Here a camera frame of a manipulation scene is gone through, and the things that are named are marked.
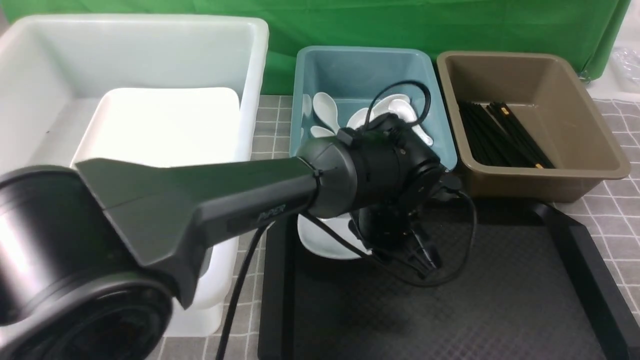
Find large white plastic tub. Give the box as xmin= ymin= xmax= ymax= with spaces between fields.
xmin=0 ymin=14 xmax=270 ymax=337

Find teal plastic bin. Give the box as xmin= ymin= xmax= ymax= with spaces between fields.
xmin=289 ymin=46 xmax=458 ymax=171

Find green backdrop cloth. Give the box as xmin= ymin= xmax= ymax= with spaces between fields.
xmin=1 ymin=0 xmax=630 ymax=95

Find brown plastic bin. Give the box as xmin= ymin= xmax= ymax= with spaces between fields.
xmin=437 ymin=51 xmax=631 ymax=203

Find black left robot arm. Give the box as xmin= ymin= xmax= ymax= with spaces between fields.
xmin=0 ymin=114 xmax=445 ymax=360

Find small white bowl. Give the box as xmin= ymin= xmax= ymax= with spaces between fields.
xmin=297 ymin=213 xmax=372 ymax=261

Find grey checked tablecloth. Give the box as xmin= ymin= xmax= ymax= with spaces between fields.
xmin=149 ymin=95 xmax=639 ymax=360

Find black serving tray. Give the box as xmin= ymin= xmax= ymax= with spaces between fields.
xmin=257 ymin=199 xmax=640 ymax=360

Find pile of white spoons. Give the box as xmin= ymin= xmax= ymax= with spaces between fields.
xmin=289 ymin=91 xmax=443 ymax=155

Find black chopsticks in bin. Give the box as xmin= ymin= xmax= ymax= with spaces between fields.
xmin=457 ymin=100 xmax=555 ymax=169

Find large white square plate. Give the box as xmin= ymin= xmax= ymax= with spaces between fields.
xmin=71 ymin=87 xmax=249 ymax=167

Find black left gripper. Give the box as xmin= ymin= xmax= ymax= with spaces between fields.
xmin=349 ymin=205 xmax=443 ymax=280

